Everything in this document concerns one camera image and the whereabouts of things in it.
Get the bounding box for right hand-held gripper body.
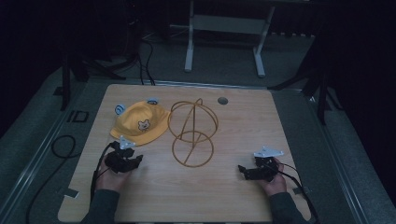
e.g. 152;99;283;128
247;146;285;182

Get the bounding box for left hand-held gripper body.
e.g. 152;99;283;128
104;135;138;175

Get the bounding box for yellow hat with blue ears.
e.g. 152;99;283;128
109;97;171;147

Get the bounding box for golden wire hat stand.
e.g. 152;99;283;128
167;98;219;168

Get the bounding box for person's right hand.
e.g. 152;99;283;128
257;157;288;197

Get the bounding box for person's left hand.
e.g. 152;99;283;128
94;164;133;194

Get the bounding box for grey tape piece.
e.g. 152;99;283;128
292;185;313;196

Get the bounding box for black tripod stand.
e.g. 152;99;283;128
266;34;344;126
60;51;127;112

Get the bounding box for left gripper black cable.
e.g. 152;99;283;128
89;142;117;203

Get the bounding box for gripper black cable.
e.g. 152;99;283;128
89;142;117;203
275;161;319;224

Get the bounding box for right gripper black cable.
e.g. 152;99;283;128
275;161;319;224

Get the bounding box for black cable on floor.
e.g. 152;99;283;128
25;134;78;224

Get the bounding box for black hanging cables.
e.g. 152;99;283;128
135;36;157;87

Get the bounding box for white metal table frame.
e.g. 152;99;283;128
183;0;276;78

